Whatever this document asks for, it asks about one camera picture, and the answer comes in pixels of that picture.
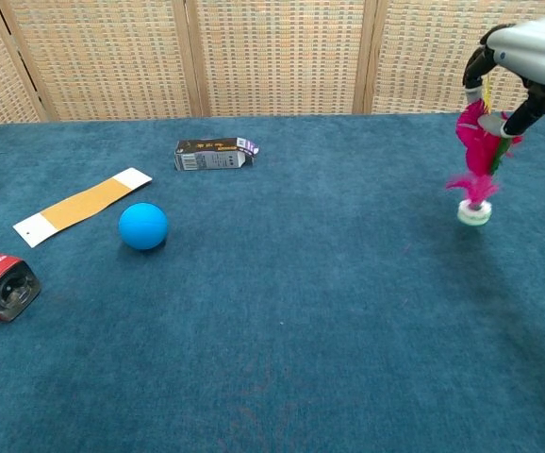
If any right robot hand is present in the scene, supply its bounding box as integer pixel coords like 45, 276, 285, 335
462, 12, 545, 139

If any colourful feather shuttlecock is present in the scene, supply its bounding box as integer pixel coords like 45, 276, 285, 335
444, 75, 524, 227

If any woven folding screen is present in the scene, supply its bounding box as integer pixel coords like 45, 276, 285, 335
0, 0, 545, 126

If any small black carton box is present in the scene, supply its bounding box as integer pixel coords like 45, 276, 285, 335
173, 136, 259, 172

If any blue felt table mat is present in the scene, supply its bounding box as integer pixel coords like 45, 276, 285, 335
0, 110, 545, 453

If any blue ball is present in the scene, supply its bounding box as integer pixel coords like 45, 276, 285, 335
118, 202, 170, 251

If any white and orange paper card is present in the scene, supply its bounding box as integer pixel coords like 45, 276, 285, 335
12, 166, 154, 249

